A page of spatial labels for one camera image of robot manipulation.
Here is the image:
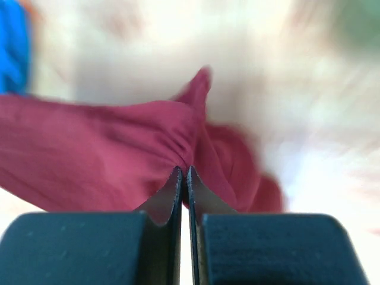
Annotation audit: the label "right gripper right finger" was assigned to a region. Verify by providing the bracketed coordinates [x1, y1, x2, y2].
[187, 168, 368, 285]

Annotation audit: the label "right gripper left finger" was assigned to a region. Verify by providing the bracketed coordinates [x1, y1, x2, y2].
[1, 168, 182, 285]

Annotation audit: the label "dark red t shirt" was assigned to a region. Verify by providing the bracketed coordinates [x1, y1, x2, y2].
[1, 68, 283, 213]

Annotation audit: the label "folded blue t shirt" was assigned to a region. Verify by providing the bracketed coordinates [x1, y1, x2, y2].
[1, 1, 32, 97]

